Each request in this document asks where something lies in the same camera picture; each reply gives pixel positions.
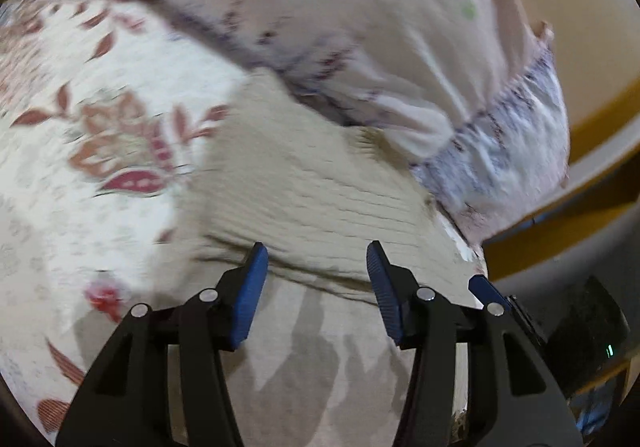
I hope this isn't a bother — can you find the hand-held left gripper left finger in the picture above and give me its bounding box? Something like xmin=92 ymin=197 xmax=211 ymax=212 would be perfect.
xmin=55 ymin=242 xmax=271 ymax=447

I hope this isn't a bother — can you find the beige cable-knit sweater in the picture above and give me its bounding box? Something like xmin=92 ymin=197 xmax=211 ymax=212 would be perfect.
xmin=160 ymin=67 xmax=488 ymax=447

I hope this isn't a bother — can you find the pink tree print pillow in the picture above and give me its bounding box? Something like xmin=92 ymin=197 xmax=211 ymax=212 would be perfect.
xmin=410 ymin=22 xmax=571 ymax=245

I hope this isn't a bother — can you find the yellow wooden frame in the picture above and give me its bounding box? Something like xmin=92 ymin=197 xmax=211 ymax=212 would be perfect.
xmin=482 ymin=77 xmax=640 ymax=278

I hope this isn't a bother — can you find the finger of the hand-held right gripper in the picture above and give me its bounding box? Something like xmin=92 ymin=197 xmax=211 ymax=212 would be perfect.
xmin=468 ymin=275 xmax=548 ymax=353

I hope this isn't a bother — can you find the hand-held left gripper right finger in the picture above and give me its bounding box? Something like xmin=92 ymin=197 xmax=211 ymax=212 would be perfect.
xmin=366 ymin=241 xmax=583 ymax=447

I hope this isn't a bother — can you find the floral bed sheet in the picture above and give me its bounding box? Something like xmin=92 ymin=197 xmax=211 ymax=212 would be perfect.
xmin=0 ymin=0 xmax=491 ymax=433

